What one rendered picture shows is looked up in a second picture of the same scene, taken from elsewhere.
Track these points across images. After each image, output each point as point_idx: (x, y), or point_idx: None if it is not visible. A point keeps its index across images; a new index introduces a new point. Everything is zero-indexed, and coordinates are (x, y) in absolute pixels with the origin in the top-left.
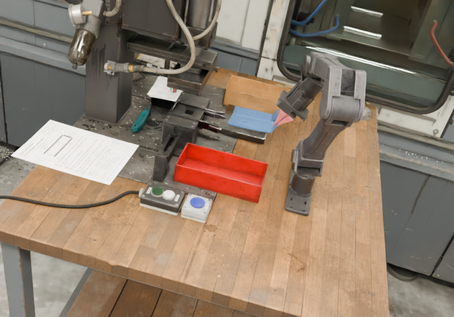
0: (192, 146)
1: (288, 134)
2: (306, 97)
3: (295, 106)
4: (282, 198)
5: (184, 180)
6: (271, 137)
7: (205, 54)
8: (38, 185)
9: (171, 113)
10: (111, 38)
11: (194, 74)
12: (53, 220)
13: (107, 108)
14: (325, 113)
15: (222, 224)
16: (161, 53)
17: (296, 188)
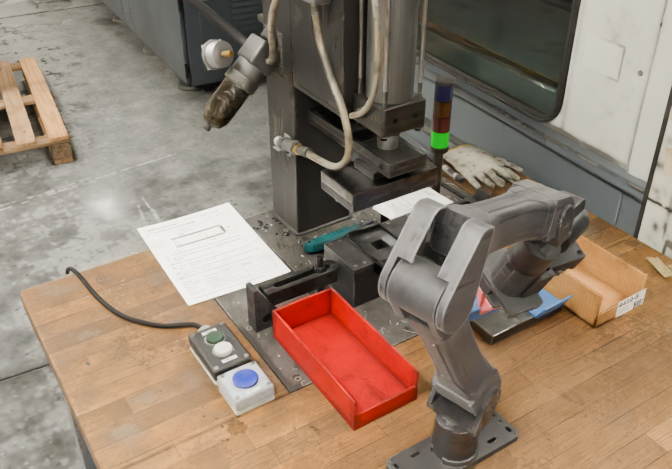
0: (335, 296)
1: (564, 349)
2: (513, 271)
3: (497, 283)
4: (406, 444)
5: (282, 342)
6: (522, 340)
7: (399, 150)
8: (119, 273)
9: (347, 237)
10: (286, 100)
11: (366, 178)
12: (80, 319)
13: (289, 206)
14: (378, 288)
15: (258, 431)
16: (339, 136)
17: (433, 439)
